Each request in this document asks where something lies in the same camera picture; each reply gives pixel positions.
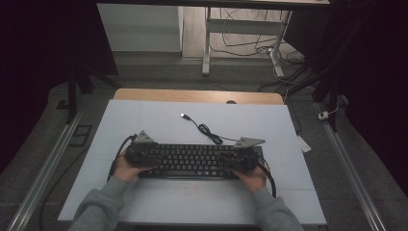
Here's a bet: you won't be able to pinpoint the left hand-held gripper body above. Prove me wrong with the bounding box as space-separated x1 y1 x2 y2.
123 129 155 168

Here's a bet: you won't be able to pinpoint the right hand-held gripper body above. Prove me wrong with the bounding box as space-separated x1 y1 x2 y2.
232 137 267 174

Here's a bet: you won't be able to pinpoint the black computer keyboard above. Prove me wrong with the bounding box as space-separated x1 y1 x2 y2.
138 142 265 180

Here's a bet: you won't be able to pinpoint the person's left hand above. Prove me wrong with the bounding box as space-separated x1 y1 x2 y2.
112 156 154 184

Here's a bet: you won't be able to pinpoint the person's right hand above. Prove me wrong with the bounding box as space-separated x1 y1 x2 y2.
232 166 269 194

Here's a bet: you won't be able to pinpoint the white board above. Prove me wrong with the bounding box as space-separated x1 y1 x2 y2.
57 99 327 225

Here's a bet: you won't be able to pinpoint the wooden table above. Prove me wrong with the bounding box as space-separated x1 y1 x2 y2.
114 88 286 106

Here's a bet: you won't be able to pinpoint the white tag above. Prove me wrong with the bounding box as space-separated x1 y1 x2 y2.
295 134 313 154

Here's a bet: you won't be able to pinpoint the white cabinet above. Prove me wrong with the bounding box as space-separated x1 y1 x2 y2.
96 3 185 53

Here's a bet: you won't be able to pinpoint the black curtain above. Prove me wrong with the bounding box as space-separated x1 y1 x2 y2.
283 0 408 189
0 0 118 176

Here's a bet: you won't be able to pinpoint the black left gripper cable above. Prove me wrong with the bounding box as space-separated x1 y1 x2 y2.
107 134 138 183

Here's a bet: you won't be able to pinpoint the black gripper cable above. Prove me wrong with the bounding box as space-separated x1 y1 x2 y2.
256 158 278 199
107 134 138 183

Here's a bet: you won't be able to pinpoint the black keyboard cable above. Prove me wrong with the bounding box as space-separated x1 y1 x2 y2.
180 113 241 146

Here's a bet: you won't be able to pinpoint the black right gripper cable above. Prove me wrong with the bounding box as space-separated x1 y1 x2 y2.
256 158 278 199

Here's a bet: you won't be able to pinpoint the black floor cable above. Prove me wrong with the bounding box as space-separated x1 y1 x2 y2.
38 144 92 231

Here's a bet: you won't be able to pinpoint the aluminium rail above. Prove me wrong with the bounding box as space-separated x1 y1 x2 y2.
6 95 89 231
315 102 388 231

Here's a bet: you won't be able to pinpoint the tangled floor cables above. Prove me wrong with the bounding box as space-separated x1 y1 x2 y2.
210 8 306 66

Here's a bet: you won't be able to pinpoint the white desk frame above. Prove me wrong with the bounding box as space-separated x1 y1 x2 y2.
95 0 331 78

